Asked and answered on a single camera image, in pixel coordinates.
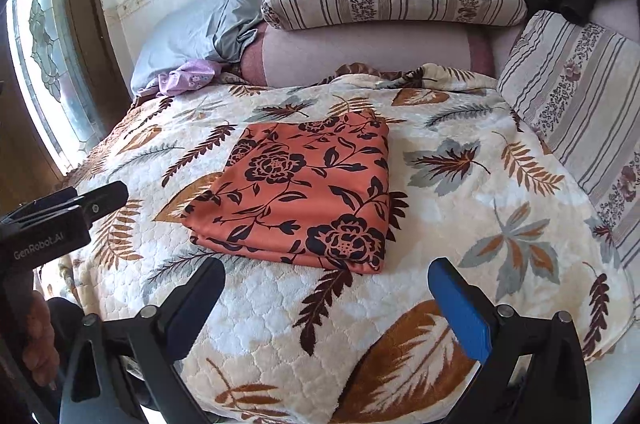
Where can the person's left hand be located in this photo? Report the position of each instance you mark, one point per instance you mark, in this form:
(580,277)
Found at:
(42,344)

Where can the brown wooden window frame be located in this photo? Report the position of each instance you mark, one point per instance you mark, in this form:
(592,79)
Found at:
(95,29)

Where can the stained glass window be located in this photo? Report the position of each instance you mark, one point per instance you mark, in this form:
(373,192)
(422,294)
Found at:
(45,54)

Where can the striped floral flat cushion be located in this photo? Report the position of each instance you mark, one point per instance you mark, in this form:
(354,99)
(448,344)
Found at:
(575,104)

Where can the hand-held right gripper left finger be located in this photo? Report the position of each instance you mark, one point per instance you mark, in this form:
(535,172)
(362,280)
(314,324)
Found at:
(200,299)

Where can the leaf print quilted blanket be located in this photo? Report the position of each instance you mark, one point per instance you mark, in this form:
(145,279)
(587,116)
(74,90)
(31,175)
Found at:
(450,229)

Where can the purple patterned cloth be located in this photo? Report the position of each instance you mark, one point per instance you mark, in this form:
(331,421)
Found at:
(190,76)

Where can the pink fabric cushion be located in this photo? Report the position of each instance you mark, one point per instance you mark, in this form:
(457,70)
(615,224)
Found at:
(360,51)

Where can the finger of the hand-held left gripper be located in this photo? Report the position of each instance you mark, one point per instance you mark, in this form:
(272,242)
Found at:
(105,199)

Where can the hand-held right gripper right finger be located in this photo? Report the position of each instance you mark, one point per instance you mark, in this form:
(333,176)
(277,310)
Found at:
(462,309)

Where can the orange floral shirt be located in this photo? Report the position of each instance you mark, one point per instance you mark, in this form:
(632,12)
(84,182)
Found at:
(300,194)

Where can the grey pillow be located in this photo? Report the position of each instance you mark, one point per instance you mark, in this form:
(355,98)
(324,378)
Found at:
(190,34)

